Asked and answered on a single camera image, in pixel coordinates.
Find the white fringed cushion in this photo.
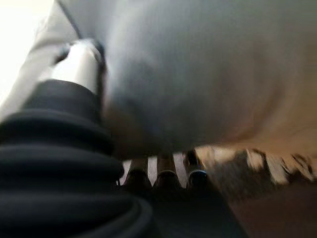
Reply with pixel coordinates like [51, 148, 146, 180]
[0, 0, 317, 185]

